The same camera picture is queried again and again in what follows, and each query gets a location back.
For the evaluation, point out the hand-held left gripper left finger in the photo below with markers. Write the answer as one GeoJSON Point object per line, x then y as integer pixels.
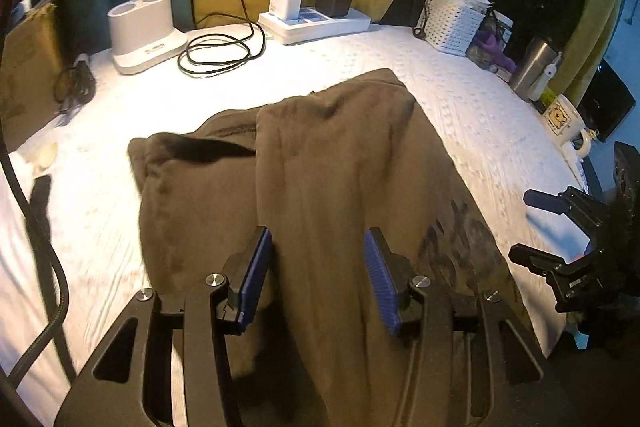
{"type": "Point", "coordinates": [252, 277]}

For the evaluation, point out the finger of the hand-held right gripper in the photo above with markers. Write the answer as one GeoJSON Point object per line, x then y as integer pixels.
{"type": "Point", "coordinates": [530, 258]}
{"type": "Point", "coordinates": [542, 201]}

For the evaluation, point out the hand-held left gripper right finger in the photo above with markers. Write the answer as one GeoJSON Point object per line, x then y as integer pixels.
{"type": "Point", "coordinates": [382, 282]}

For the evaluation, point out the brown sweatshirt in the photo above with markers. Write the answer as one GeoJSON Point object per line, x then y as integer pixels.
{"type": "Point", "coordinates": [325, 182]}

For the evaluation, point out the white printed mug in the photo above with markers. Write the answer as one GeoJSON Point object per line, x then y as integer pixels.
{"type": "Point", "coordinates": [565, 122]}

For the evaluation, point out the black screen device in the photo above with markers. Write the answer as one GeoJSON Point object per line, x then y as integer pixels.
{"type": "Point", "coordinates": [605, 102]}

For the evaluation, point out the small white bottle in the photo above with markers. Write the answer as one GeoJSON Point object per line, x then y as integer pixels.
{"type": "Point", "coordinates": [545, 79]}

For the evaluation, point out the steel tumbler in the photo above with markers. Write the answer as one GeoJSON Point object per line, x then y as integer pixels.
{"type": "Point", "coordinates": [532, 62]}

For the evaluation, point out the purple cloth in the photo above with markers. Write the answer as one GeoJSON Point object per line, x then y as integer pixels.
{"type": "Point", "coordinates": [497, 49]}

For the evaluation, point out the white plastic basket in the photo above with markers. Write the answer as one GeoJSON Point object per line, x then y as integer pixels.
{"type": "Point", "coordinates": [452, 27]}

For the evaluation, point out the white textured tablecloth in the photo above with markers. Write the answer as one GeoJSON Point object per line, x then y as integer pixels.
{"type": "Point", "coordinates": [150, 107]}

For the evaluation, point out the white power strip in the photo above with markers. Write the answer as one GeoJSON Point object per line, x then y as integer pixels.
{"type": "Point", "coordinates": [325, 27]}

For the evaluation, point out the cardboard box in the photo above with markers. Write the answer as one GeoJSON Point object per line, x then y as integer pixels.
{"type": "Point", "coordinates": [30, 67]}

